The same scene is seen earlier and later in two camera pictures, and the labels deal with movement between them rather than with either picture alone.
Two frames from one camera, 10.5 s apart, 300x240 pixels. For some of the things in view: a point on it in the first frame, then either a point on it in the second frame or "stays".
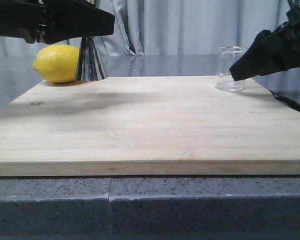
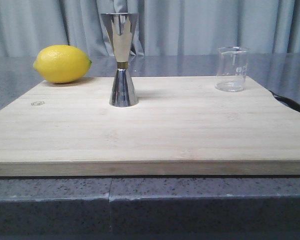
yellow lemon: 57,63 stays
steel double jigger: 91,66 -> 117,25
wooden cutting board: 149,126 stays
